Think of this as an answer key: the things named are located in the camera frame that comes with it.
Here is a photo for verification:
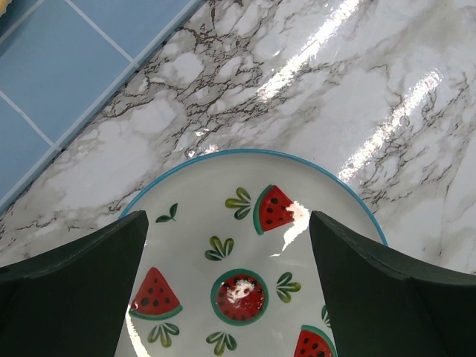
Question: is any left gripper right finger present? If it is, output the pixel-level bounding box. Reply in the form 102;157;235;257
309;211;475;356

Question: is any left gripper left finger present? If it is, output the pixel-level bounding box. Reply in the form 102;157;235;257
1;210;149;356

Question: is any watermelon pattern plate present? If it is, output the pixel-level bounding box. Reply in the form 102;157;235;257
116;149;386;356

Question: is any blue grid placemat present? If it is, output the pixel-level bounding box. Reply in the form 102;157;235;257
1;0;200;209

